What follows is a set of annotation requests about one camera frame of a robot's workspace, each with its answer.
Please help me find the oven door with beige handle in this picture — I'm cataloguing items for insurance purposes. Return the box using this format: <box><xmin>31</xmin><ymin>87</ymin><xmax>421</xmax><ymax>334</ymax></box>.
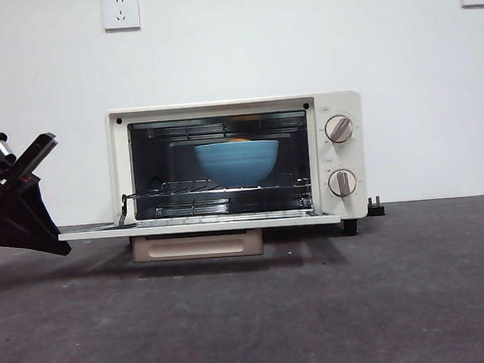
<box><xmin>56</xmin><ymin>206</ymin><xmax>344</xmax><ymax>270</ymax></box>

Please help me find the blue ribbed bowl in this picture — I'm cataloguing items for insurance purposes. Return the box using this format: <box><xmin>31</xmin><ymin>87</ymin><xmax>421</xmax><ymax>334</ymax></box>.
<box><xmin>193</xmin><ymin>138</ymin><xmax>283</xmax><ymax>191</ymax></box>

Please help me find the cream Toshiba toaster oven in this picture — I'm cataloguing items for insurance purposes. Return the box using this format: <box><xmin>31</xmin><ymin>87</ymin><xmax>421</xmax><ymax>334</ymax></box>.
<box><xmin>106</xmin><ymin>89</ymin><xmax>371</xmax><ymax>253</ymax></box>

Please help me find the beige oven temperature knob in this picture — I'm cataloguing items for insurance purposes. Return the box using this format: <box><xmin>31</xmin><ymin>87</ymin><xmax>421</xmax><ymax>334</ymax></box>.
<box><xmin>323</xmin><ymin>114</ymin><xmax>356</xmax><ymax>146</ymax></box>

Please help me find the beige oven timer knob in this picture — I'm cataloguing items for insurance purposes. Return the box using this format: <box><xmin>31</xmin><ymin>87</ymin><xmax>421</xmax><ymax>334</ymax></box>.
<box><xmin>327</xmin><ymin>167</ymin><xmax>359</xmax><ymax>201</ymax></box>

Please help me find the black power plug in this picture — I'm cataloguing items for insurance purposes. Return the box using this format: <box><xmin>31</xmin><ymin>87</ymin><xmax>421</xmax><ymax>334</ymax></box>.
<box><xmin>366</xmin><ymin>195</ymin><xmax>387</xmax><ymax>217</ymax></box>

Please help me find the oven wire rack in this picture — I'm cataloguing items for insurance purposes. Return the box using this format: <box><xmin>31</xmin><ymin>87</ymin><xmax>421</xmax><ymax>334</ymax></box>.
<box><xmin>121</xmin><ymin>170</ymin><xmax>313</xmax><ymax>203</ymax></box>

